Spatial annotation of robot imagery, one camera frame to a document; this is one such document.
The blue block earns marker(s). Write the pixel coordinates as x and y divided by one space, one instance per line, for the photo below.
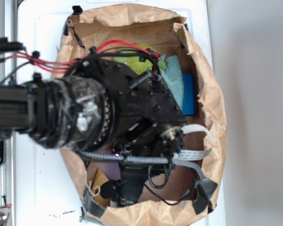
188 95

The light blue towel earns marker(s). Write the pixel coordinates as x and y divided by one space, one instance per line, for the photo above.
172 76

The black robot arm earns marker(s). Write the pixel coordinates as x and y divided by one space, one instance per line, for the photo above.
47 110

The brown paper bag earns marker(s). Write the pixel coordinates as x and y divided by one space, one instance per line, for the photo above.
166 32

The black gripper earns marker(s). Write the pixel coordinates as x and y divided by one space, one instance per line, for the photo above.
126 118

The aluminium frame rail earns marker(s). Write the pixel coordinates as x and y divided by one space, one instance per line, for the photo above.
8 28

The green plush toy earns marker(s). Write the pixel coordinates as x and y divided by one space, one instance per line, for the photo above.
134 62

